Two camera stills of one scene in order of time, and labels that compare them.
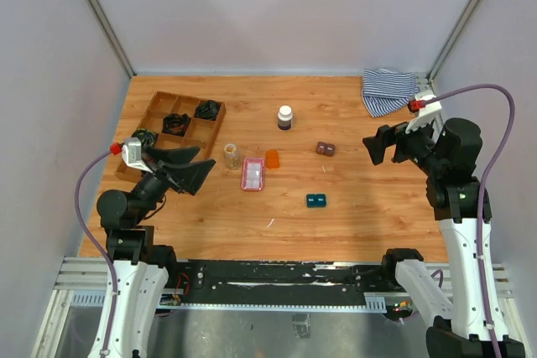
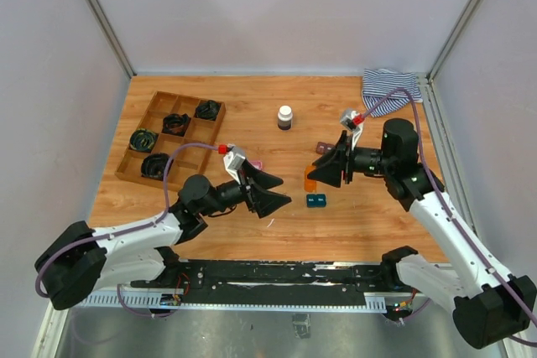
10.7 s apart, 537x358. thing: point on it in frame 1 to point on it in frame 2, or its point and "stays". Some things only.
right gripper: x=387 y=136 to x=329 y=166
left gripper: x=181 y=178 to x=263 y=201
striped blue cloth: x=385 y=91 stays
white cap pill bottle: x=284 y=117 stays
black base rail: x=252 y=282 stays
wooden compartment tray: x=181 y=121 stays
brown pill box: x=327 y=149 stays
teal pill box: x=316 y=200 stays
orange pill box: x=273 y=159 to x=310 y=184
